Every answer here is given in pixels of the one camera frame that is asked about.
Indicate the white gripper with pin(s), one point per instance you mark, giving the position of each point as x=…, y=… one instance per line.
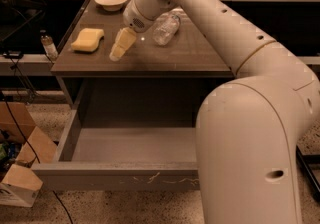
x=133, y=19

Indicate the yellow sponge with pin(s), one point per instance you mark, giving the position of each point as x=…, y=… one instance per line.
x=87, y=40

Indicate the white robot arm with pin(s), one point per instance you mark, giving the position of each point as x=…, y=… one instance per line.
x=248, y=128

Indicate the brown cabinet with glass top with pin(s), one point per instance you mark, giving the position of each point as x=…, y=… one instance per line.
x=187, y=54

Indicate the open grey top drawer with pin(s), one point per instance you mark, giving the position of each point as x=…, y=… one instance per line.
x=128, y=134

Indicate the white ceramic bowl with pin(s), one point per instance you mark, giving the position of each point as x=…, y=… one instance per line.
x=111, y=5

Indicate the clear plastic water bottle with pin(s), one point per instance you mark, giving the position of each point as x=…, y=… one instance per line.
x=166, y=29

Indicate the small bottle on ledge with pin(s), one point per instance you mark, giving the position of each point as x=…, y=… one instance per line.
x=48, y=45

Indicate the black equipment on left ledge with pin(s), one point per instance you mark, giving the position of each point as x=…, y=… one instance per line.
x=20, y=23

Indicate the brown cardboard box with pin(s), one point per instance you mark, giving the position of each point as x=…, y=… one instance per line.
x=22, y=142

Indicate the white cardboard box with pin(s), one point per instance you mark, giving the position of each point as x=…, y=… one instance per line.
x=19, y=187

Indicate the black metal stand base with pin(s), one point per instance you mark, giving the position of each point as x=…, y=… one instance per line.
x=306, y=162

